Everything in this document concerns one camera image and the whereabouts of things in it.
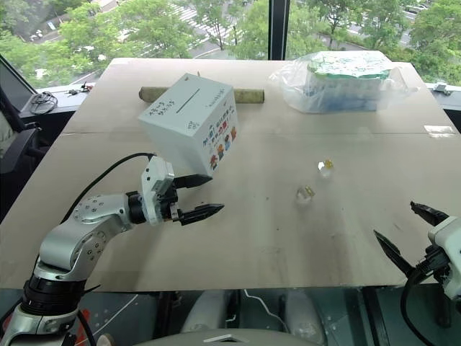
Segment black chair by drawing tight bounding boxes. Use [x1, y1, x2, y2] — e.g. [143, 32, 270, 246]
[0, 85, 42, 221]

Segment black cable bundle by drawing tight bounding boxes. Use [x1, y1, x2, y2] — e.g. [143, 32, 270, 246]
[30, 91, 59, 115]

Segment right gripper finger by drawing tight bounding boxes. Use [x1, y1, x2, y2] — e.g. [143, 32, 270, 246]
[410, 200, 450, 228]
[373, 229, 416, 280]

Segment blue green packet stack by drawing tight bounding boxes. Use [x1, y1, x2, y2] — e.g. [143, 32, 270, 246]
[305, 51, 393, 112]

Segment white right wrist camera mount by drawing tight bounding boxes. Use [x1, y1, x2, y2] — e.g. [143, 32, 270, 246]
[427, 216, 461, 301]

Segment clear plastic bag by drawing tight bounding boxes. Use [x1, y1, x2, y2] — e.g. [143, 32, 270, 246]
[269, 50, 421, 115]

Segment brown cardboard tube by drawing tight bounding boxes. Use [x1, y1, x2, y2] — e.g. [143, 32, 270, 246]
[138, 86, 266, 105]

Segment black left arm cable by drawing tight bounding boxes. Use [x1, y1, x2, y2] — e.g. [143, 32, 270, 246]
[59, 152, 158, 224]

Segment pale robot torso top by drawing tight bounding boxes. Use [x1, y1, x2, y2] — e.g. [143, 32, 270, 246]
[143, 327, 327, 346]

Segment brown cardboard table sheet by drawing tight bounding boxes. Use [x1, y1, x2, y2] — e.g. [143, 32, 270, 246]
[60, 56, 461, 137]
[0, 130, 461, 293]

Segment wrapped candy lower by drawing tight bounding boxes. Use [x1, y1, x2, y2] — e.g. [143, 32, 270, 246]
[295, 185, 316, 207]

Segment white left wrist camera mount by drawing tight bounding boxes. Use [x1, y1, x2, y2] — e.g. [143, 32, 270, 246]
[140, 155, 176, 227]

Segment white cardboard donation box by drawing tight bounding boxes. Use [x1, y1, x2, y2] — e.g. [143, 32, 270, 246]
[138, 73, 241, 180]

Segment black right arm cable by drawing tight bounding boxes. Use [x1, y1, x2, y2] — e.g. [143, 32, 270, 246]
[400, 268, 439, 346]

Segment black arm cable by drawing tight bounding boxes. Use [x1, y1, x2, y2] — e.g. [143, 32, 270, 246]
[59, 152, 158, 224]
[400, 268, 439, 346]

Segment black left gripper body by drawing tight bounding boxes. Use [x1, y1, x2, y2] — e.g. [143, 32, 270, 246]
[157, 178, 183, 223]

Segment thin white cable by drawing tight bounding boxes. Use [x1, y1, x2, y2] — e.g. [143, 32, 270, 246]
[242, 288, 286, 329]

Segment dark window mullion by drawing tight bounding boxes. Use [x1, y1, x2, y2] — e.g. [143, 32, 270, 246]
[267, 0, 290, 61]

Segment grey rounded shape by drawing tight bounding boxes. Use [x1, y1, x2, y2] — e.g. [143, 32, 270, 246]
[283, 289, 326, 343]
[179, 290, 232, 334]

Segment small keys bunch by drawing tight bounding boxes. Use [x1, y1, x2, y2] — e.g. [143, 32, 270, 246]
[65, 81, 96, 97]

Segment wrapped candy upper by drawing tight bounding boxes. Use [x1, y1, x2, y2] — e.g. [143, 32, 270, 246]
[317, 156, 334, 179]

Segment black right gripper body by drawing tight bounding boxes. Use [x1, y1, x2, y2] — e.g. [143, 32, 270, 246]
[413, 244, 451, 279]

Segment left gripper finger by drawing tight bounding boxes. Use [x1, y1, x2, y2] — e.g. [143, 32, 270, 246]
[174, 174, 214, 190]
[179, 203, 225, 227]

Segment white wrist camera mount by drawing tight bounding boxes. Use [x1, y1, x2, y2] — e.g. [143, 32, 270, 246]
[140, 155, 176, 227]
[427, 216, 461, 301]

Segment wrapped candy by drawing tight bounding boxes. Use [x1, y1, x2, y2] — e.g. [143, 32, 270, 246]
[295, 185, 316, 207]
[317, 156, 334, 179]

